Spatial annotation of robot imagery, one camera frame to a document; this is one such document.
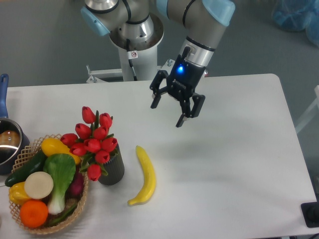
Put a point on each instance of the white round radish slice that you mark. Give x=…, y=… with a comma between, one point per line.
x=38, y=185

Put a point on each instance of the green cucumber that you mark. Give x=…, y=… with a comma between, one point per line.
x=21, y=174

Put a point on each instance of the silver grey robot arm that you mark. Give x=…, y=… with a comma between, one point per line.
x=205, y=20

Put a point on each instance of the blue plastic bag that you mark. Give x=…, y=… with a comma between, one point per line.
x=297, y=16

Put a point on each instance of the black device at table edge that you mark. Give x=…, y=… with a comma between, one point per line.
x=310, y=213

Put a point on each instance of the woven wicker basket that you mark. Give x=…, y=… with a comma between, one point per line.
x=26, y=154

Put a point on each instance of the yellow bell pepper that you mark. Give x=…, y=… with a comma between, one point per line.
x=17, y=194

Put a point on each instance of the yellow banana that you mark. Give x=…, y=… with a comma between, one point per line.
x=150, y=180

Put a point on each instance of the red tulip bouquet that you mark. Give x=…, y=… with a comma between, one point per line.
x=92, y=142

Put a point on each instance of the dark grey ribbed vase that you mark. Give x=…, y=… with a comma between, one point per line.
x=115, y=168

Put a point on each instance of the green bok choy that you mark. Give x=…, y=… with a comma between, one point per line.
x=61, y=167

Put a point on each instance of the yellow squash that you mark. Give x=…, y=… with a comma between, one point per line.
x=51, y=146

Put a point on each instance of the blue saucepan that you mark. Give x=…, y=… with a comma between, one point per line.
x=12, y=138

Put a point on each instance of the purple eggplant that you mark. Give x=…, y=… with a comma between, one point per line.
x=77, y=185

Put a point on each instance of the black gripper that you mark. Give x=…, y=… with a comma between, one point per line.
x=181, y=84

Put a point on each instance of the orange fruit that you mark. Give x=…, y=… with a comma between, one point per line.
x=33, y=213

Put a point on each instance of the green chili pepper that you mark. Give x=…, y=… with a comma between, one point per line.
x=62, y=217

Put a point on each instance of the white frame at right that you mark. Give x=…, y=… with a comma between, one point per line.
x=311, y=111

